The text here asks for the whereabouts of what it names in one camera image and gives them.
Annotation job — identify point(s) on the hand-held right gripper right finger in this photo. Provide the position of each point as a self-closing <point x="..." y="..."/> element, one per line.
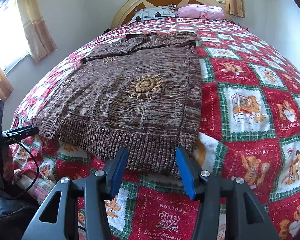
<point x="186" y="172"/>

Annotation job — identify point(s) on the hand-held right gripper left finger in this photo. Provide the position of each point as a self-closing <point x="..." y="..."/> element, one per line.
<point x="117" y="172"/>

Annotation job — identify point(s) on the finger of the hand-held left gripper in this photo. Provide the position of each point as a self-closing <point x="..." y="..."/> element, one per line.
<point x="22" y="131"/>

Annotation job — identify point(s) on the brown knitted sweater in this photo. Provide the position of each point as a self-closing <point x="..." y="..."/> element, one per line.
<point x="125" y="100"/>

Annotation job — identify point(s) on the pale floral cloth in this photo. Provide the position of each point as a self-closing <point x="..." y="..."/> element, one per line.
<point x="37" y="187"/>

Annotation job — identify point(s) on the dark clothing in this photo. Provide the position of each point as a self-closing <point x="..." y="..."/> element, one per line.
<point x="10" y="212"/>

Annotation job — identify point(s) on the side window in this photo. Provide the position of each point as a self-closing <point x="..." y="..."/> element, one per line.
<point x="7" y="35"/>

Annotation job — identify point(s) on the red checkered printed blanket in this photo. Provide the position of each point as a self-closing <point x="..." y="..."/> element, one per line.
<point x="252" y="105"/>

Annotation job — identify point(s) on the pink pillow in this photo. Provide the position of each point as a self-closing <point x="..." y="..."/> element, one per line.
<point x="202" y="12"/>

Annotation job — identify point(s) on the white patterned pillow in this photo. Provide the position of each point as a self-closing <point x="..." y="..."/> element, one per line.
<point x="152" y="13"/>

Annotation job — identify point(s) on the cream arched headboard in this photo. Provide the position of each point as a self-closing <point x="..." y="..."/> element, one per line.
<point x="140" y="2"/>

